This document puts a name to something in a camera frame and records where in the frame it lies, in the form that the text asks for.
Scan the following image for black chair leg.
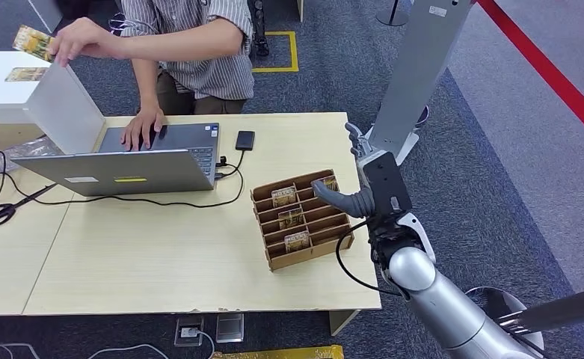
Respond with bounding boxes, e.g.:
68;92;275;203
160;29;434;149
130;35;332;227
251;0;271;57

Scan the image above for short black cable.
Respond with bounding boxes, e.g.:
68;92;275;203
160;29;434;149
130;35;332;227
215;150;247;180

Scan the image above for brown wooden card holder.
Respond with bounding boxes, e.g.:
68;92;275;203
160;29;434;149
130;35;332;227
250;169;355;272

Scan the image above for dark grey bar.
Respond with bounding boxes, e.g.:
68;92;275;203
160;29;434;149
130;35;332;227
497;284;584;334

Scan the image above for black robot wrist cable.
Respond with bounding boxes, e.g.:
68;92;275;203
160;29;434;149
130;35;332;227
335;220;404;298

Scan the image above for white wire bundle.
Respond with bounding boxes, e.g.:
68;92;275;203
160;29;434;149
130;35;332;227
107;12;130;37

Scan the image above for black portable drive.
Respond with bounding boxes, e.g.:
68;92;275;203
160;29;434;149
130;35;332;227
235;130;256;152

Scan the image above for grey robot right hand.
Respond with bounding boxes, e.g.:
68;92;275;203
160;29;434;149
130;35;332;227
311;123;414;220

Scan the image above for person's left hand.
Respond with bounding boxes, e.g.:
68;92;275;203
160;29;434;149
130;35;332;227
49;17;120;68

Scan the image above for black scissors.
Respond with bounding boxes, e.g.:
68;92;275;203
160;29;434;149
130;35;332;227
0;183;59;228

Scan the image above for long black cable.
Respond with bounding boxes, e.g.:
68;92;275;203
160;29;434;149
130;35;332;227
0;146;245;209

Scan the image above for metal floor plate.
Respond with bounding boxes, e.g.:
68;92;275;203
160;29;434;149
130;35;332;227
215;313;245;344

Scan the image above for beige table leg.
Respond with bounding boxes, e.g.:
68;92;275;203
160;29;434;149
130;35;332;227
328;309;361;337

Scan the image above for clear plastic bag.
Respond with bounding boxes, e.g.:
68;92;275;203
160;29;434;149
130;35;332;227
0;136;65;174

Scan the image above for yellow flat object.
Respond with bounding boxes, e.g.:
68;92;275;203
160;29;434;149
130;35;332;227
212;345;345;359

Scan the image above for grey standing panel white base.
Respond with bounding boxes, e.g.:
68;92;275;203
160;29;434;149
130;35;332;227
357;0;473;167

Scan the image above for black stanchion base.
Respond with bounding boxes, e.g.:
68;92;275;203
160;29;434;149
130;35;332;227
375;0;409;27

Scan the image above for round chrome base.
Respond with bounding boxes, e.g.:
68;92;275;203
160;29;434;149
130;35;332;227
464;286;545;348

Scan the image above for grey laptop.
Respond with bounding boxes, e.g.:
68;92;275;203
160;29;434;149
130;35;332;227
11;123;221;197

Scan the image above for floor power socket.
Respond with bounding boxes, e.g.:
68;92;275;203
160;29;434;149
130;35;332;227
173;316;205;348

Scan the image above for yellow floor tape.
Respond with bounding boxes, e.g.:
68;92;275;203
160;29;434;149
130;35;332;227
251;30;300;74

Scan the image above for person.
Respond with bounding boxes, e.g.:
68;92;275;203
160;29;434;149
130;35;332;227
120;0;256;116

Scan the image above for red floor tape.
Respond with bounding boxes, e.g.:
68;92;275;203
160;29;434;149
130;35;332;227
475;0;584;152

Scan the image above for white cabinet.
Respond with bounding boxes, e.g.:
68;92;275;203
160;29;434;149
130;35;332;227
26;0;64;34

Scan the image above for white box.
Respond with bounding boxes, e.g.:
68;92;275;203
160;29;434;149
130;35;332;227
0;51;106;156

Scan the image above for white floor cable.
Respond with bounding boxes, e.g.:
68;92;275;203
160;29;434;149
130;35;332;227
88;331;216;359
0;342;40;359

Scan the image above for person's right hand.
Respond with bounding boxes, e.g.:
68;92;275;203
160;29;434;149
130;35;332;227
120;106;167;153

